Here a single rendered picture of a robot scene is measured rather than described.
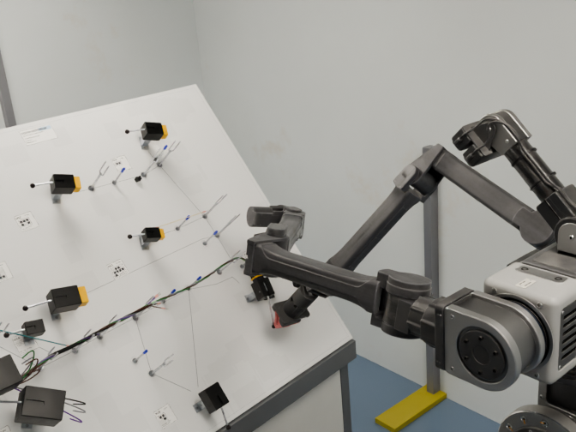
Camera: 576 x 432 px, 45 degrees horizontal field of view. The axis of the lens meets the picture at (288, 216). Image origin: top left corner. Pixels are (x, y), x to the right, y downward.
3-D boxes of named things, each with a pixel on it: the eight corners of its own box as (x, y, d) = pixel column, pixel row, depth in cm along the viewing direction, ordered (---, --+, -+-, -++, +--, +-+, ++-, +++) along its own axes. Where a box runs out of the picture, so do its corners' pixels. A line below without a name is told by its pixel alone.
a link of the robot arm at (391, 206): (420, 171, 176) (442, 187, 183) (407, 159, 180) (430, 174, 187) (310, 292, 187) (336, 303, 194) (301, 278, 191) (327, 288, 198)
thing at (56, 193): (23, 189, 192) (31, 172, 185) (63, 189, 198) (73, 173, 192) (25, 203, 190) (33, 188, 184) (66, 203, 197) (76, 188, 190)
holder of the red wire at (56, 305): (13, 309, 175) (23, 293, 167) (64, 300, 183) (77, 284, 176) (17, 328, 174) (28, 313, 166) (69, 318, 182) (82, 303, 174)
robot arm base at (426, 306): (442, 373, 114) (441, 307, 110) (404, 356, 120) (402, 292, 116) (475, 351, 119) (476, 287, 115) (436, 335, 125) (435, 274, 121)
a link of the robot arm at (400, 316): (414, 337, 119) (419, 307, 118) (370, 318, 126) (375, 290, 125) (447, 330, 125) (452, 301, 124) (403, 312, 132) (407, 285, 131)
